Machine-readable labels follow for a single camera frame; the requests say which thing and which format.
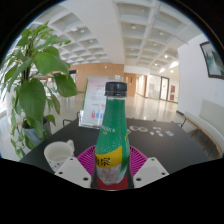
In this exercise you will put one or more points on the long white bench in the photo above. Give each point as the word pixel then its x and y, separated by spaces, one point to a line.
pixel 208 121

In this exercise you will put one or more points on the potted green leafy plant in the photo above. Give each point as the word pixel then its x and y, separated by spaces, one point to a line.
pixel 33 96

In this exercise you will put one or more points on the small light blue card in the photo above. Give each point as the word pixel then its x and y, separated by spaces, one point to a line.
pixel 169 133

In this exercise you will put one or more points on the white patterned cup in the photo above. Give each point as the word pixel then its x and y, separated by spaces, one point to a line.
pixel 56 155

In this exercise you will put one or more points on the clear acrylic sign stand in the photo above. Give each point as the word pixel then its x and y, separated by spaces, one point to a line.
pixel 95 103

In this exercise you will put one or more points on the framed landscape picture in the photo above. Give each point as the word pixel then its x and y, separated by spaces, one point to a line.
pixel 213 60

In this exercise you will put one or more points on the green plastic drink bottle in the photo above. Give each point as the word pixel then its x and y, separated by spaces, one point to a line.
pixel 111 133

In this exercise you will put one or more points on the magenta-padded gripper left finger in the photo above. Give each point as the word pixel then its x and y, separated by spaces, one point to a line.
pixel 75 170

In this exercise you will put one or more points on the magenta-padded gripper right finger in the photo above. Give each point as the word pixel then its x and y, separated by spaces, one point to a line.
pixel 151 170

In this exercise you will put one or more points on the recessed ceiling lights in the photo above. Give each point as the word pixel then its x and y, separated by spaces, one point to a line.
pixel 161 33

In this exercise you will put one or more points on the round colourful sticker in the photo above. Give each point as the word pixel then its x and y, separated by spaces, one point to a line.
pixel 134 128
pixel 143 129

